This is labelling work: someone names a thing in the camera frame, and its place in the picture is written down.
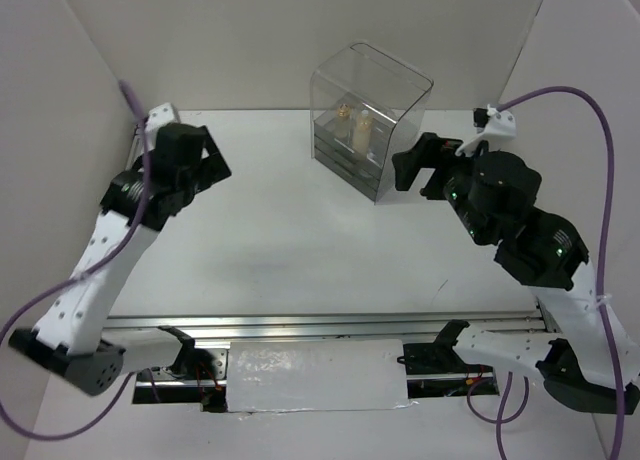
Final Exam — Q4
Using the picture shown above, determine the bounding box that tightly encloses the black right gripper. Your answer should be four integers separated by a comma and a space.
391, 129, 497, 244

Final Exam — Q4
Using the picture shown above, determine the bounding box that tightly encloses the cream foundation bottle gold collar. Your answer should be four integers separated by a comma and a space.
352, 110, 373, 157

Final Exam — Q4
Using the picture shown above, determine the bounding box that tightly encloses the clear acrylic makeup organizer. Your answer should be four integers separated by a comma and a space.
309, 41, 434, 203

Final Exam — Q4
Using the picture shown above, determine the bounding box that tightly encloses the small gold cap bottle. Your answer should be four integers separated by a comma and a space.
334, 104, 351, 139

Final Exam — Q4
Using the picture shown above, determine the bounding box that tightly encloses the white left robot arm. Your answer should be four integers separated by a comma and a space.
8, 103, 231, 396

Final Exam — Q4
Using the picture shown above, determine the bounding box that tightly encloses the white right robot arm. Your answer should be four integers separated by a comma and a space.
392, 133, 639, 415

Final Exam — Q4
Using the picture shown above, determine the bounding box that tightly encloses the aluminium frame rail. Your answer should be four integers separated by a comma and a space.
105, 309, 547, 343

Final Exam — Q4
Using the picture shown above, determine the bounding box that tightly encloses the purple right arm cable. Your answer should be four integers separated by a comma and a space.
467, 85, 627, 460

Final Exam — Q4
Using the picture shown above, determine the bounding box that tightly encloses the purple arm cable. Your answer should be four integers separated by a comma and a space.
467, 85, 627, 460
0, 79, 153, 442

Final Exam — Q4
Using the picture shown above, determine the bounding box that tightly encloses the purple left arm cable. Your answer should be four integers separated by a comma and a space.
0, 79, 153, 442

